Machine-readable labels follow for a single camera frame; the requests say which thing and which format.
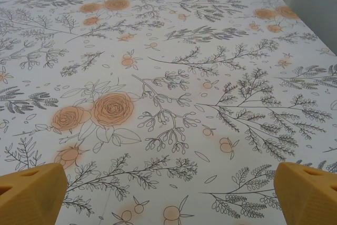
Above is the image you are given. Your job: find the floral printed tablecloth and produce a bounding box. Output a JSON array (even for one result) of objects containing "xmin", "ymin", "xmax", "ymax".
[{"xmin": 0, "ymin": 0, "xmax": 337, "ymax": 225}]

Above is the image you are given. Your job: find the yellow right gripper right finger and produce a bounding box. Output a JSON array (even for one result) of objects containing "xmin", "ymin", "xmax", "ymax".
[{"xmin": 273, "ymin": 162, "xmax": 337, "ymax": 225}]

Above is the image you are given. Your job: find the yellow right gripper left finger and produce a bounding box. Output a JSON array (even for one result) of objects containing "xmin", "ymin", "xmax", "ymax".
[{"xmin": 0, "ymin": 162, "xmax": 68, "ymax": 225}]

